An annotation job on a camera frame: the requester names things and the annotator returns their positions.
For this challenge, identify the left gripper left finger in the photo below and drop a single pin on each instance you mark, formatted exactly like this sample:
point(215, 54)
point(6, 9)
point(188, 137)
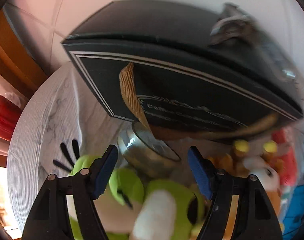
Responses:
point(49, 218)

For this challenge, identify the silver metal tin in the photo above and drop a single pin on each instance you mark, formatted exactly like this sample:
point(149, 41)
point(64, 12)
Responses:
point(145, 153)

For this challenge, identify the green frog plush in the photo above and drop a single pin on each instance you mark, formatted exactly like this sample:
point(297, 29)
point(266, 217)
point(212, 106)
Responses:
point(158, 209)

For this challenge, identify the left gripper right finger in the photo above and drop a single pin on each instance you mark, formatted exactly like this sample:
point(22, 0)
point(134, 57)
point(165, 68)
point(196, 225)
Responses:
point(240, 207)

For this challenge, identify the small colourful tissue pack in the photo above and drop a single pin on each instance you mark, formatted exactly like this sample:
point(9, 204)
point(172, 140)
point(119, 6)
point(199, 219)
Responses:
point(285, 160)

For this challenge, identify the brown bear plush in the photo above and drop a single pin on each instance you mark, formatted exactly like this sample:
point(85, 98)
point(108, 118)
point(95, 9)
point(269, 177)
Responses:
point(265, 166)

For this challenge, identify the blue plastic storage crate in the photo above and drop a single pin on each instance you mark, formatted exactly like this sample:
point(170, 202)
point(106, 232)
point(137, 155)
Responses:
point(295, 212)

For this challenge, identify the red bag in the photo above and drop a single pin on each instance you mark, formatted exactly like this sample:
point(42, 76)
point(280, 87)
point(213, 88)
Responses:
point(9, 116)

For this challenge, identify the black coffee cup gift box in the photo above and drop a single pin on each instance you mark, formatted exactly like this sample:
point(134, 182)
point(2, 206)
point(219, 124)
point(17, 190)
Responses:
point(182, 71)

